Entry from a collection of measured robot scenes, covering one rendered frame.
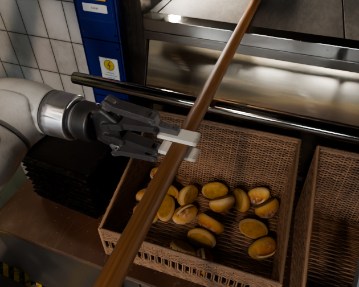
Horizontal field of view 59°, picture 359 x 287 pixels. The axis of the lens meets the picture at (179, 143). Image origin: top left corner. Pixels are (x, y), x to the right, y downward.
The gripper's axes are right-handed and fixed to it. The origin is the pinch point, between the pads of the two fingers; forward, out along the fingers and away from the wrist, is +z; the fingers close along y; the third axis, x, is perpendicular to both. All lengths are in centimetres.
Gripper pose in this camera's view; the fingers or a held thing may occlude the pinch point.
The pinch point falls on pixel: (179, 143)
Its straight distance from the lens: 55.4
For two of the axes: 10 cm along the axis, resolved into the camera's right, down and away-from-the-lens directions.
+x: -3.4, 6.4, -6.9
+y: 0.0, 7.3, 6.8
